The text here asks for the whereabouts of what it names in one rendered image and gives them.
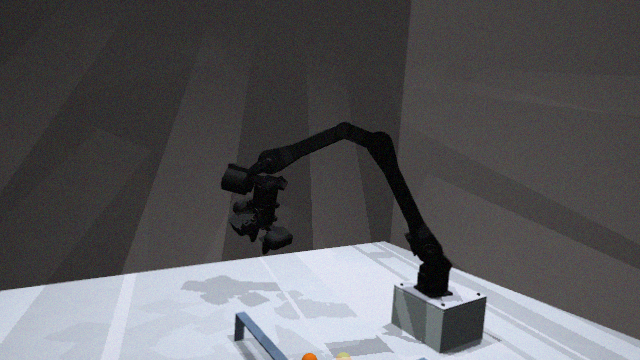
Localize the translucent yellow ball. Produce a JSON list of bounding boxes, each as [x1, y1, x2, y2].
[[335, 352, 351, 360]]

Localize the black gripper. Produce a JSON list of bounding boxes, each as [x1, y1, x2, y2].
[[233, 197, 293, 255]]

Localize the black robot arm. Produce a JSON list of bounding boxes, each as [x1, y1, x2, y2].
[[221, 121, 453, 299]]

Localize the light blue l-shaped low wall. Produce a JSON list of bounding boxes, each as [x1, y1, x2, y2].
[[236, 312, 289, 360]]

